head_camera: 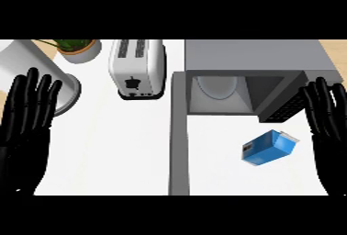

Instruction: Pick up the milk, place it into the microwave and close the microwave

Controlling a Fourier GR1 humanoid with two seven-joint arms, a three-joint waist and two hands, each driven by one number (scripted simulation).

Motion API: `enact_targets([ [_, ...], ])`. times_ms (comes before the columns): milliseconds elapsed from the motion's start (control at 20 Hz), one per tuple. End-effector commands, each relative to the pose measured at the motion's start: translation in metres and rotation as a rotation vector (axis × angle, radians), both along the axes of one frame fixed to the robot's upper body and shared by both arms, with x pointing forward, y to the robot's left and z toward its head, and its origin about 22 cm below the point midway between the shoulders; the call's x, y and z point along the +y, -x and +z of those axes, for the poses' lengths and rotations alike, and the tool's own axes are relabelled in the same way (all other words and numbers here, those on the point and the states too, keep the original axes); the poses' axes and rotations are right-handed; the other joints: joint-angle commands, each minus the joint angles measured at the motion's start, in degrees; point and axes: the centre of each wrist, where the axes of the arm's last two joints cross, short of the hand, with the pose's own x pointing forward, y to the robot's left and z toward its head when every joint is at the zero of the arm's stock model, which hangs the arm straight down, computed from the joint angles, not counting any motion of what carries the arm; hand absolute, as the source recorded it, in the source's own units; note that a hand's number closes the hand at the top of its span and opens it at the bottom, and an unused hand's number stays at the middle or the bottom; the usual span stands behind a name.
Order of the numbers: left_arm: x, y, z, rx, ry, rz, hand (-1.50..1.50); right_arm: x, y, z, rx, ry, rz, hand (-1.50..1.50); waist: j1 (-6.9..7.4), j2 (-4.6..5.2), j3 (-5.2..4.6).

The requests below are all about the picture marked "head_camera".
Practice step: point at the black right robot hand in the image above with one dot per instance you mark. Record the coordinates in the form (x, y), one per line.
(329, 137)

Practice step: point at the grey microwave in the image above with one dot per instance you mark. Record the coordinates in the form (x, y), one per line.
(253, 70)

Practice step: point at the blue milk carton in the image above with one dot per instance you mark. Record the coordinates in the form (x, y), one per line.
(268, 148)

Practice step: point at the potted green plant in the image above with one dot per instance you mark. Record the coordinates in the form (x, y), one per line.
(78, 49)

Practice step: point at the grey microwave door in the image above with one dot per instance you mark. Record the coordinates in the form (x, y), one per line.
(180, 134)

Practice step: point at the white toaster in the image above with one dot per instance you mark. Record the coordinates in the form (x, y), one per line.
(137, 69)

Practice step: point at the white round appliance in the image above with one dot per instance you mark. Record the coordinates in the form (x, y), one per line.
(27, 64)

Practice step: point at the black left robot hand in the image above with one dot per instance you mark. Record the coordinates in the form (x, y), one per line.
(23, 128)

